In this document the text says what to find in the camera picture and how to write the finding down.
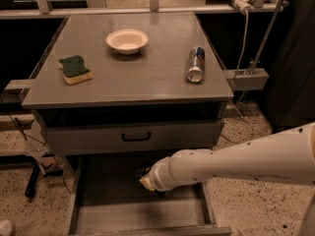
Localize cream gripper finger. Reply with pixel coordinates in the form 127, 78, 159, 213
140, 177, 155, 192

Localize dark rxbar chocolate bar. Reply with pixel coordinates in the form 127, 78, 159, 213
134, 167, 150, 184

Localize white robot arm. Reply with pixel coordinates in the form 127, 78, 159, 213
139, 123, 315, 192

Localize open grey middle drawer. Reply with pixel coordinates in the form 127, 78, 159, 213
65, 150, 231, 236

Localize closed grey top drawer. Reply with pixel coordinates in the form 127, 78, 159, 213
43, 120, 223, 155

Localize grey drawer cabinet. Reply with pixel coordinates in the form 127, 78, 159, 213
21, 12, 235, 236

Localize black clamp tool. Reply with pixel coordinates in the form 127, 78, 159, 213
25, 151, 64, 200

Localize green and yellow sponge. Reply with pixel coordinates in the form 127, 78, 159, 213
58, 55, 93, 86

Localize silver blue drink can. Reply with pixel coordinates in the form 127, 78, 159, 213
187, 46, 205, 83

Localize white paper bowl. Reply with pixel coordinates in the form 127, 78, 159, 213
106, 29, 149, 55

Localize white object at floor corner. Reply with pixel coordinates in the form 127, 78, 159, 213
0, 219, 14, 236

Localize metal diagonal rod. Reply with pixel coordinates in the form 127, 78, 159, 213
246, 0, 284, 75

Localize black drawer handle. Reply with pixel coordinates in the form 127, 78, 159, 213
121, 132, 151, 143

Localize grey side bracket block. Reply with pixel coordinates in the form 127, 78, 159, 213
223, 69, 269, 91

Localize black thin cable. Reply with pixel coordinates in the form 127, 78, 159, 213
0, 95, 72, 195

